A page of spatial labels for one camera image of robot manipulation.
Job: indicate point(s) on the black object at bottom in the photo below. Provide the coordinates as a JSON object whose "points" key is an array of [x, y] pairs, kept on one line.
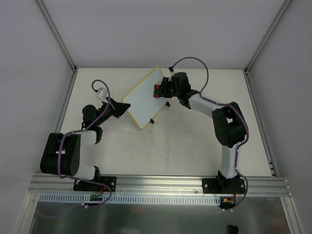
{"points": [[233, 229]]}

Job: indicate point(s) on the left aluminium frame post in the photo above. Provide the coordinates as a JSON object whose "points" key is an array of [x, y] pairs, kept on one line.
{"points": [[52, 27]]}

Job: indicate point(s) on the yellow framed whiteboard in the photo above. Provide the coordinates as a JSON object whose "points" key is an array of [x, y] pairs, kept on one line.
{"points": [[144, 107]]}

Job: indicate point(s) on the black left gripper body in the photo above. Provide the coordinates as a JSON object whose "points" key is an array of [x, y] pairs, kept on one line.
{"points": [[113, 108]]}

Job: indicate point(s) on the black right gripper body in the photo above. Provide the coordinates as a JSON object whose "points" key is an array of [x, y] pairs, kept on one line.
{"points": [[165, 87]]}

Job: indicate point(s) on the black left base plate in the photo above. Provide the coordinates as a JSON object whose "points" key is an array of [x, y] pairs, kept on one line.
{"points": [[104, 182]]}

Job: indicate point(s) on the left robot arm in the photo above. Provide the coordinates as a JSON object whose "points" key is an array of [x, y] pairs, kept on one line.
{"points": [[62, 154]]}

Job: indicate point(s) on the right aluminium frame post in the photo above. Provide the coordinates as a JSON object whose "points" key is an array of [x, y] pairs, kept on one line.
{"points": [[274, 23]]}

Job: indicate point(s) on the aluminium mounting rail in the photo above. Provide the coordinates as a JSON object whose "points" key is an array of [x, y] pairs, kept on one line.
{"points": [[163, 185]]}

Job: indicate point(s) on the red bone-shaped eraser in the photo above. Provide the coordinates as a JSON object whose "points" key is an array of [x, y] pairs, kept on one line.
{"points": [[157, 91]]}

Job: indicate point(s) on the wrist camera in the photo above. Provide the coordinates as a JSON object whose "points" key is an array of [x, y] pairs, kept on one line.
{"points": [[173, 70], [102, 94]]}

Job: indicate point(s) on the white slotted cable duct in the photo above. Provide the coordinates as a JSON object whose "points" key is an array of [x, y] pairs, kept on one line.
{"points": [[131, 199]]}

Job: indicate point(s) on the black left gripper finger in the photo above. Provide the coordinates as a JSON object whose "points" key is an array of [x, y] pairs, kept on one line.
{"points": [[120, 109], [112, 101]]}

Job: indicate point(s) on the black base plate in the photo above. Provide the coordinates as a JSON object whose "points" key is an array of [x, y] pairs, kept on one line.
{"points": [[104, 182], [221, 186]]}

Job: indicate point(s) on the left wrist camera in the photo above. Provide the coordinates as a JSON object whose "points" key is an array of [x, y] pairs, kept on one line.
{"points": [[102, 94]]}

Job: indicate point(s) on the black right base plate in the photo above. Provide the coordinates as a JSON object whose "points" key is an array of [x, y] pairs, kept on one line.
{"points": [[221, 186]]}

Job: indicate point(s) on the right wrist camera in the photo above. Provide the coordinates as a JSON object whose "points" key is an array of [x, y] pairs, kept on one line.
{"points": [[173, 70]]}

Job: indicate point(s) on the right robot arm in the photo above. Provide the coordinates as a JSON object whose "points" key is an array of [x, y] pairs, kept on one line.
{"points": [[230, 128]]}

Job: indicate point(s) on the aluminium frame post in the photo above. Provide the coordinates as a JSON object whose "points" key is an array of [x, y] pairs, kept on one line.
{"points": [[52, 27], [274, 23]]}

